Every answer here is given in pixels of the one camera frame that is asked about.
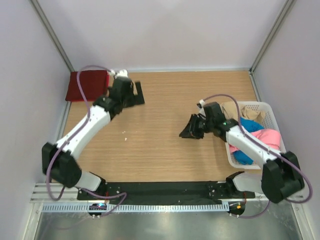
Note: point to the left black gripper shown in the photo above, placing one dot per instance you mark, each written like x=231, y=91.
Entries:
x=135, y=99

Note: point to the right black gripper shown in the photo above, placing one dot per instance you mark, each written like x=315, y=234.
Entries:
x=190, y=130

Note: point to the dark red t-shirt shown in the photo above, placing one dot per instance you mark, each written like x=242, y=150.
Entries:
x=93, y=84

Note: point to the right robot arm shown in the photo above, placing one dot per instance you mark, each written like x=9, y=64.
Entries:
x=280, y=177

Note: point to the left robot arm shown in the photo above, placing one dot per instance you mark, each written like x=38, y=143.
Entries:
x=59, y=160

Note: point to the folded red t-shirt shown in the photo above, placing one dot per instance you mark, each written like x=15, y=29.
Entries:
x=107, y=81

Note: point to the beige t-shirt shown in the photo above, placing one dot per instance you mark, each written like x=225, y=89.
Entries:
x=229, y=109

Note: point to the blue t-shirt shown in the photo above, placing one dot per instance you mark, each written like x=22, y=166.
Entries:
x=251, y=126

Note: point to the white plastic basket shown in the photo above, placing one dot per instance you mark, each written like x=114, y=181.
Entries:
x=269, y=122

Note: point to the pink t-shirt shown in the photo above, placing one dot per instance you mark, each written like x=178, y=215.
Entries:
x=269, y=137

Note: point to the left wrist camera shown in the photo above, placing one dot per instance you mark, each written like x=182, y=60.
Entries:
x=123, y=73

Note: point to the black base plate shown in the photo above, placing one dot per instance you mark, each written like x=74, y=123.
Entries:
x=175, y=193

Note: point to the white slotted cable duct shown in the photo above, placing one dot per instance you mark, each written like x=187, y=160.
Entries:
x=82, y=207

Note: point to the aluminium frame rail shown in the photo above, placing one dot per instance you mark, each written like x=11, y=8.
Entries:
x=40, y=192

